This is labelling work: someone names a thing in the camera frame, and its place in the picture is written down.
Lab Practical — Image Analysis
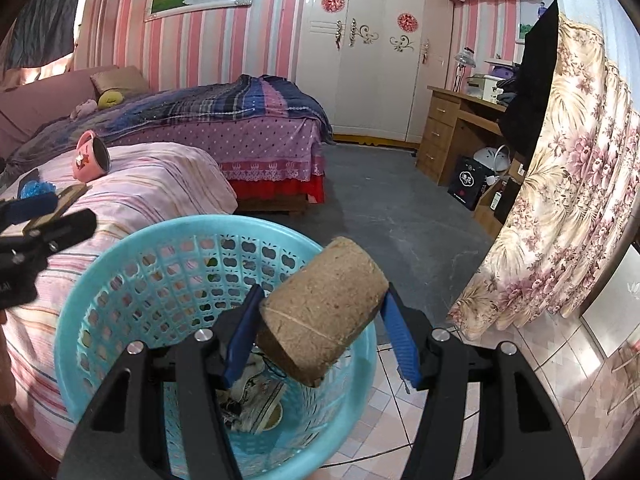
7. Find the blue plastic bag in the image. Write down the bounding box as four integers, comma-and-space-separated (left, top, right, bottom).
20, 180, 56, 200

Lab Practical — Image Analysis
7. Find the black white patterned wrapper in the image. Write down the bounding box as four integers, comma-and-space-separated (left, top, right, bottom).
217, 353, 286, 434

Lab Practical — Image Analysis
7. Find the cardboard tube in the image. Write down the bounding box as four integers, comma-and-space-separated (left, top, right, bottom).
256, 237, 390, 388

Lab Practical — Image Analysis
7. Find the person left hand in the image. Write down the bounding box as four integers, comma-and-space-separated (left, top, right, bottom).
0, 311, 16, 406

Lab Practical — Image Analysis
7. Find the black smartphone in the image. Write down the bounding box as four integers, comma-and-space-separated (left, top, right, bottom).
16, 168, 40, 198

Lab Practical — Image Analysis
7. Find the tan phone case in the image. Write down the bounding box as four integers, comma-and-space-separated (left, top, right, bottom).
23, 183, 90, 234

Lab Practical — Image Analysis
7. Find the pink cartoon mug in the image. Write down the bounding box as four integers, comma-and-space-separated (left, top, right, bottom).
72, 130, 111, 183

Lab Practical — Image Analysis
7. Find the turquoise plastic laundry basket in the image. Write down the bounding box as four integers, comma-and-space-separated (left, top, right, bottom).
54, 214, 376, 479

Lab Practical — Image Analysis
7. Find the pink striped bedsheet bed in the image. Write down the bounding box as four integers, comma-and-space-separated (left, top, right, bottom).
3, 143, 238, 460

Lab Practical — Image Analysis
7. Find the pink plush toy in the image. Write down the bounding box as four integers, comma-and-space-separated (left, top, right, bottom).
70, 99, 99, 120

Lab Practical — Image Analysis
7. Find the yellow plush toy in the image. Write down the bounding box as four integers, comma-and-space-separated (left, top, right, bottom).
98, 90, 125, 110

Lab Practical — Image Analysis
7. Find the black shopping bag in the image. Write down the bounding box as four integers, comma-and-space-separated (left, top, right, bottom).
447, 156, 496, 211

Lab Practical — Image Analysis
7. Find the brown pillow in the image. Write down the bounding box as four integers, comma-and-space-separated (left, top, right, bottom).
90, 66, 151, 98

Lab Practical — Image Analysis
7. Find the wooden desk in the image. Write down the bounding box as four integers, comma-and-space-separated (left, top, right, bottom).
416, 88, 523, 238

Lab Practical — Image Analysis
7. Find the dark window curtain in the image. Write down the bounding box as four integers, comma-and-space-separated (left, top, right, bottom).
3, 0, 79, 70

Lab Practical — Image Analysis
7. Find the floral curtain right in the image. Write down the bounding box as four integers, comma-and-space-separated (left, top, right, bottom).
448, 18, 639, 340

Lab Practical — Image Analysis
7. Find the purple bed with plaid blanket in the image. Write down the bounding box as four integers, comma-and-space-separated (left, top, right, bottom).
1, 75, 332, 204

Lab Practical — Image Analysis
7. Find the desk lamp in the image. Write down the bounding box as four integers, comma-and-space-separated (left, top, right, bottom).
452, 47, 476, 92

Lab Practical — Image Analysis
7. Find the white wardrobe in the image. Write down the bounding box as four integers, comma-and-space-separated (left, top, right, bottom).
295, 0, 454, 144

